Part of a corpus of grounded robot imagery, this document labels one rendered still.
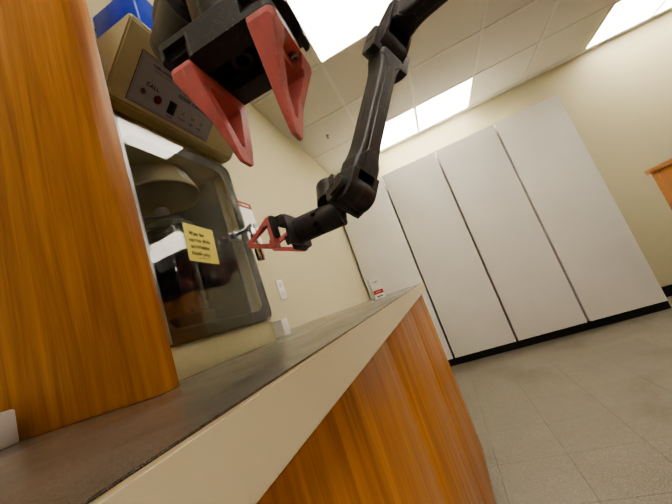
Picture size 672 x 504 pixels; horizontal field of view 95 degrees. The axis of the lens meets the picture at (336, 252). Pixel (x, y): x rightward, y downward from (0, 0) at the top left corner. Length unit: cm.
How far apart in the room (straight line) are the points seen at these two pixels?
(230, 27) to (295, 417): 25
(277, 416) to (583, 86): 456
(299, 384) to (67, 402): 36
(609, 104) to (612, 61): 46
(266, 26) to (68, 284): 38
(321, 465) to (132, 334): 25
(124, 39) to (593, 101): 435
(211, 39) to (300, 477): 30
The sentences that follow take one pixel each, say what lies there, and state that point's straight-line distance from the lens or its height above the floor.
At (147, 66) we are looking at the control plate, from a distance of 71.
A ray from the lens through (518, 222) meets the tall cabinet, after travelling 356.
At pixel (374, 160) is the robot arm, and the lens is 64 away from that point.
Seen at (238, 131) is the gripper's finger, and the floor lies 113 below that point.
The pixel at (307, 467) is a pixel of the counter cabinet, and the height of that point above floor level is 87.
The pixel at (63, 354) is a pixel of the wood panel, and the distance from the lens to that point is 51.
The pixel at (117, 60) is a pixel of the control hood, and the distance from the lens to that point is 68.
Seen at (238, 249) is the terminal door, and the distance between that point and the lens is 73.
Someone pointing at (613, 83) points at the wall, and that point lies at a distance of 471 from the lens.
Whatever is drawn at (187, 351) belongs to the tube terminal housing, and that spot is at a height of 98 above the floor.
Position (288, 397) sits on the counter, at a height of 93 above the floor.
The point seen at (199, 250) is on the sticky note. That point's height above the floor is 115.
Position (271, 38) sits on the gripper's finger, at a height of 114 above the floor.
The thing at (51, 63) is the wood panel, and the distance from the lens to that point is 62.
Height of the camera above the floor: 96
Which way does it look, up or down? 10 degrees up
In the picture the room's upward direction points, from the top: 20 degrees counter-clockwise
